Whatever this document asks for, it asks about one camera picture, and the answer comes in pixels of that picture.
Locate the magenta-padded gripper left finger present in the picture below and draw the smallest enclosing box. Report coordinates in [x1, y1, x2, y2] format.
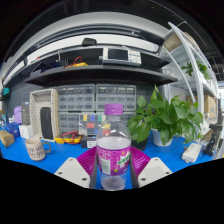
[54, 146, 99, 190]

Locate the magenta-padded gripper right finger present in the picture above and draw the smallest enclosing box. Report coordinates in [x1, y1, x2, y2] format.
[129, 145, 173, 189]

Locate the purple-capped clear drink bottle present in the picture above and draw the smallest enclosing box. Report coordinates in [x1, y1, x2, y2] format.
[95, 103, 132, 192]

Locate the black flat case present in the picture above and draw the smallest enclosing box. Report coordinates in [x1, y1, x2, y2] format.
[131, 138, 149, 152]

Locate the black box with white label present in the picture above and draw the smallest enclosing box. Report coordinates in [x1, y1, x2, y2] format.
[80, 135, 98, 150]

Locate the yellow multimeter with red leads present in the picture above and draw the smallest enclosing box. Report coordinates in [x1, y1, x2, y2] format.
[54, 130, 83, 145]

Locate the white flat device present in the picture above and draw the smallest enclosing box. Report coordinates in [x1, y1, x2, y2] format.
[181, 143, 203, 164]

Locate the beige patterned mug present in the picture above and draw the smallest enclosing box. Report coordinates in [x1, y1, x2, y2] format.
[24, 137, 53, 162]

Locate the clear organizer with coloured parts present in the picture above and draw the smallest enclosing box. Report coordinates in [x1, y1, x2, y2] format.
[79, 113, 107, 137]

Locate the black rectangular speaker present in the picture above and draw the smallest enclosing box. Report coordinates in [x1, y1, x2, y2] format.
[39, 107, 54, 140]

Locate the green plant in white pot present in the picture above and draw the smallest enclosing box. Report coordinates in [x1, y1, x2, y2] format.
[127, 84, 205, 148]

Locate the black angular device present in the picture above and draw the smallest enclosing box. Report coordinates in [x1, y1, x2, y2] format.
[202, 123, 223, 157]

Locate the beige perforated storage tray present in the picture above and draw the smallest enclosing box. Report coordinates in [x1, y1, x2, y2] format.
[29, 88, 60, 140]

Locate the blue box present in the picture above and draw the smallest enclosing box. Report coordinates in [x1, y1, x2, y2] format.
[6, 122, 23, 138]

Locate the brown cardboard box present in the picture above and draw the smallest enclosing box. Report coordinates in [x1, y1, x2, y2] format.
[0, 129, 16, 148]

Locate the dark grey flat package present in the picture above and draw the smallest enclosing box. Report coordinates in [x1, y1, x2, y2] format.
[20, 101, 31, 126]

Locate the purple bag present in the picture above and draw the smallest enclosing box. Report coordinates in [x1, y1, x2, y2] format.
[13, 105, 24, 125]

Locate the white shelf unit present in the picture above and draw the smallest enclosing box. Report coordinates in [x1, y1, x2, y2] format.
[159, 21, 221, 134]

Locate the black workbench shelf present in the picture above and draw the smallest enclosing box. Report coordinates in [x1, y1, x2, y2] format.
[24, 44, 179, 88]

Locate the white oscilloscope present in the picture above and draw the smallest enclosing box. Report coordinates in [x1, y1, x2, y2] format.
[101, 46, 143, 66]

